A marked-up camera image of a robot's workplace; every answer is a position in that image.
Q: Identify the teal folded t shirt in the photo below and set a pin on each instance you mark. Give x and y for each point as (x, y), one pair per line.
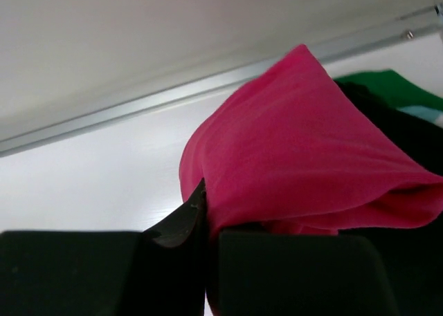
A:
(425, 113)

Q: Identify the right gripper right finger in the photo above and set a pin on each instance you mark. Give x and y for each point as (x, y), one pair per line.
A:
(257, 273)

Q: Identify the pink t shirt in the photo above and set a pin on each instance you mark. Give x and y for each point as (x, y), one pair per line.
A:
(289, 151)

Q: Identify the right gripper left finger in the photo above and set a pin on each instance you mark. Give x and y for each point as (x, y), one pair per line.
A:
(159, 271)

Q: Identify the green folded t shirt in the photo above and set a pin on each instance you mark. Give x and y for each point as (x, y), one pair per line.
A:
(395, 90)

